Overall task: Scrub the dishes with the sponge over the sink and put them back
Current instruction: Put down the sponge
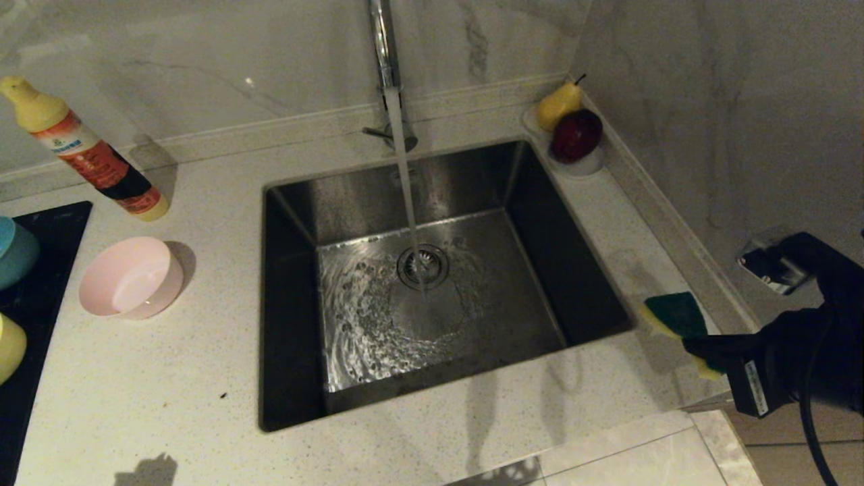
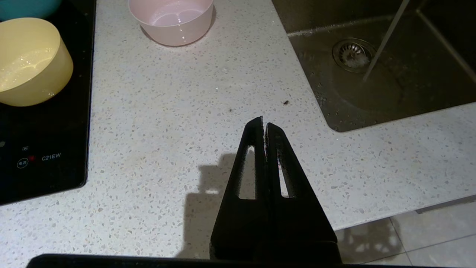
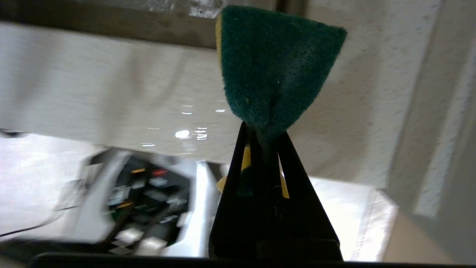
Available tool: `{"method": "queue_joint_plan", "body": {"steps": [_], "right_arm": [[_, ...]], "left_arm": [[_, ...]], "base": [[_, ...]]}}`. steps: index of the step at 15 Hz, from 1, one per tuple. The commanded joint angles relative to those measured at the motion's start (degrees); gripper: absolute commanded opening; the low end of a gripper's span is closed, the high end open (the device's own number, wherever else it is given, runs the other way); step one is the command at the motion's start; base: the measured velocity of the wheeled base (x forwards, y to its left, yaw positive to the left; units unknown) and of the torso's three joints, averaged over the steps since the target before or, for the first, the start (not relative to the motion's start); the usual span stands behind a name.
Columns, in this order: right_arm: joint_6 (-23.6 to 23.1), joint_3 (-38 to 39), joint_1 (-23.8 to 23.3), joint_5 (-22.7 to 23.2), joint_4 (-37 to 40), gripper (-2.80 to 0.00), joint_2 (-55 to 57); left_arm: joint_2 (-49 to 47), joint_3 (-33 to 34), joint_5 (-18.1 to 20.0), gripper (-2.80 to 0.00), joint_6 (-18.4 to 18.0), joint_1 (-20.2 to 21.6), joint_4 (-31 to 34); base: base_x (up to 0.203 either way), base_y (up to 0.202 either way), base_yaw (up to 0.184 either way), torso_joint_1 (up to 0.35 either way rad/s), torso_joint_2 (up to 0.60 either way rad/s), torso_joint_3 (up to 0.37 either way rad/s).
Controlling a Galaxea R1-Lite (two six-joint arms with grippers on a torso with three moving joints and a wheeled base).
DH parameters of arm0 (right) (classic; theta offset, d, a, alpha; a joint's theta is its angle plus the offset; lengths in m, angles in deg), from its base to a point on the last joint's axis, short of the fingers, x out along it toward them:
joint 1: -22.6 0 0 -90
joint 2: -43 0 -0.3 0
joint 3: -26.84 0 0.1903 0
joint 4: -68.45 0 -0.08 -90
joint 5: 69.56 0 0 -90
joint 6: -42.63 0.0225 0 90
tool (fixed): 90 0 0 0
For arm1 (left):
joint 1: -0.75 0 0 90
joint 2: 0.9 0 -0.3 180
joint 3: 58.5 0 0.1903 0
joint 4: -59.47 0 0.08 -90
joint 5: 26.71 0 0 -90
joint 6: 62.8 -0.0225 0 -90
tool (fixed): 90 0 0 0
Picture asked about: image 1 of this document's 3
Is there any round metal drain strainer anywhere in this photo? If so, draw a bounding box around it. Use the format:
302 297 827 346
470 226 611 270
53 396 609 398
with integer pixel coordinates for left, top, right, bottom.
396 244 450 291

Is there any blue plastic bowl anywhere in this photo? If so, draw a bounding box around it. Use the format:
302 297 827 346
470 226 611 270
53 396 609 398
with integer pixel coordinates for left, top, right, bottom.
0 216 40 291

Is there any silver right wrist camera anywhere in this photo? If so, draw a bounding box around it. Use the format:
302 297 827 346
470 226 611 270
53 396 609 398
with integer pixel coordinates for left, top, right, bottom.
736 226 811 296

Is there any orange yellow detergent bottle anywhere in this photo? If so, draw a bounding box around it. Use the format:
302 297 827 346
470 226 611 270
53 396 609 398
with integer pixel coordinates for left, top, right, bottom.
0 76 169 222

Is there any yellow pear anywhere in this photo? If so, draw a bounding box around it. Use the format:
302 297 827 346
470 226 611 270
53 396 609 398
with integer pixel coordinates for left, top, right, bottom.
537 74 587 132

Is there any light wooden cabinet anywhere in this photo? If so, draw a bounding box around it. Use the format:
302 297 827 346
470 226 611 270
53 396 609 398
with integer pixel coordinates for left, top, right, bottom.
688 398 864 486

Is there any pink plastic bowl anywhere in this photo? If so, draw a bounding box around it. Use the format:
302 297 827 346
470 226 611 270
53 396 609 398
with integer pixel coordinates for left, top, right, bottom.
79 236 184 320

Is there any yellow plastic bowl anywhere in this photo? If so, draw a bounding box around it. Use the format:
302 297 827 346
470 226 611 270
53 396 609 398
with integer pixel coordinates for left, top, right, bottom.
0 314 28 385

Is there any black glass cooktop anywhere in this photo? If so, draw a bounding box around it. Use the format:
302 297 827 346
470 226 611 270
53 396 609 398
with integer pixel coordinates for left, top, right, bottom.
0 200 93 486

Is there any dark red apple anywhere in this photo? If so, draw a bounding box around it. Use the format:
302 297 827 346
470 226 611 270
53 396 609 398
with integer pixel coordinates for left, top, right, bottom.
550 109 603 165

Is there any yellow green sponge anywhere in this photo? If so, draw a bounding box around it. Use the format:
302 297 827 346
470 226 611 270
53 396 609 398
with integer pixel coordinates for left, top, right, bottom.
640 292 726 381

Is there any stainless steel sink basin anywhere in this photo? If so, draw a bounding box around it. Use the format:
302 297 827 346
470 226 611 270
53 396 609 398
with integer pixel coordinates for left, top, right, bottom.
256 138 639 434

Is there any small white fruit dish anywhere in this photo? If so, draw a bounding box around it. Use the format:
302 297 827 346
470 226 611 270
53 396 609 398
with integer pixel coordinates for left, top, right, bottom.
521 103 606 178

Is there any chrome faucet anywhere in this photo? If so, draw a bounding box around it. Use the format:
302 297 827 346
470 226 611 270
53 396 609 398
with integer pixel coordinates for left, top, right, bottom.
361 0 419 153

